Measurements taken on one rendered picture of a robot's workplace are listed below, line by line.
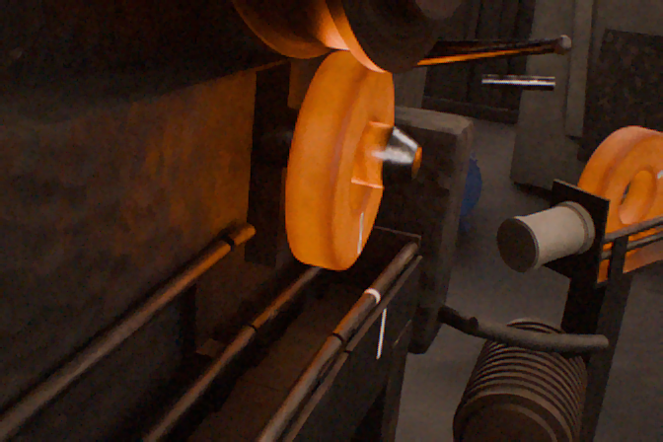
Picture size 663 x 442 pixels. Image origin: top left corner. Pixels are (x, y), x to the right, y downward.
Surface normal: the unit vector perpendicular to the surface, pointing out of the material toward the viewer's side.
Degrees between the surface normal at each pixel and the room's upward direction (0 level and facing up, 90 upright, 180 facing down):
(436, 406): 0
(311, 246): 124
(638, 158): 89
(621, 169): 89
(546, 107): 90
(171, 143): 90
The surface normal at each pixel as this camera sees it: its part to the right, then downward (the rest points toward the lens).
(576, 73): -0.56, 0.23
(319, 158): -0.27, 0.01
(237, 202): 0.93, 0.21
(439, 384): 0.10, -0.94
